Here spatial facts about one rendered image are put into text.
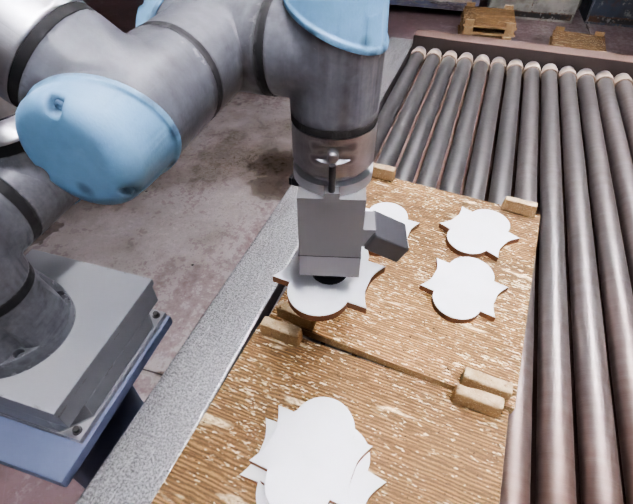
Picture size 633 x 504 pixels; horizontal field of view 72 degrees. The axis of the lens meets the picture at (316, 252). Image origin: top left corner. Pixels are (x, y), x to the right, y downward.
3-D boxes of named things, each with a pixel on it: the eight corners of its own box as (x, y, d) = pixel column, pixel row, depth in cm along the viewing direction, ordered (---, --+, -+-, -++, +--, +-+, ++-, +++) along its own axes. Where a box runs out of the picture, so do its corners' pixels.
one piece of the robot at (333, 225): (433, 171, 36) (404, 297, 47) (421, 117, 42) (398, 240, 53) (286, 166, 36) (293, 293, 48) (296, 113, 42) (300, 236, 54)
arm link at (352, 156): (376, 98, 40) (380, 146, 35) (371, 142, 44) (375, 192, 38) (295, 96, 41) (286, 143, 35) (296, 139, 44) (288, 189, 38)
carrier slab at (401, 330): (269, 322, 66) (268, 316, 65) (362, 176, 92) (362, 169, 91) (511, 414, 56) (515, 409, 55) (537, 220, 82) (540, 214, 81)
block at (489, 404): (449, 403, 55) (454, 392, 53) (452, 390, 56) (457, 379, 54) (498, 420, 54) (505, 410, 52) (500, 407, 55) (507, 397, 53)
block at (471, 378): (457, 387, 57) (462, 376, 55) (460, 375, 58) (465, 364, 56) (506, 405, 55) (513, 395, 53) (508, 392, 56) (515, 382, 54)
